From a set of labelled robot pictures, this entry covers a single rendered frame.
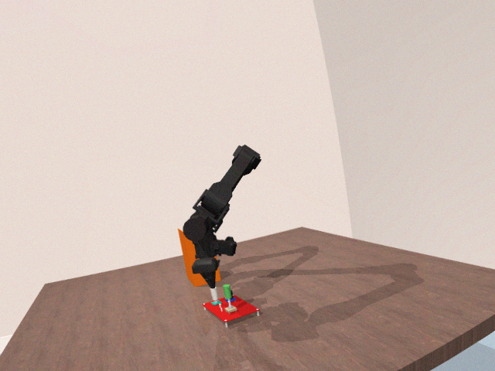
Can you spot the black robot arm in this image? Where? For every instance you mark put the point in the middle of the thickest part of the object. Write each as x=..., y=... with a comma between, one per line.
x=215, y=205

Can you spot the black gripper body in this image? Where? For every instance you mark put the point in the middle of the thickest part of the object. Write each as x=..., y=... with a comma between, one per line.
x=206, y=262

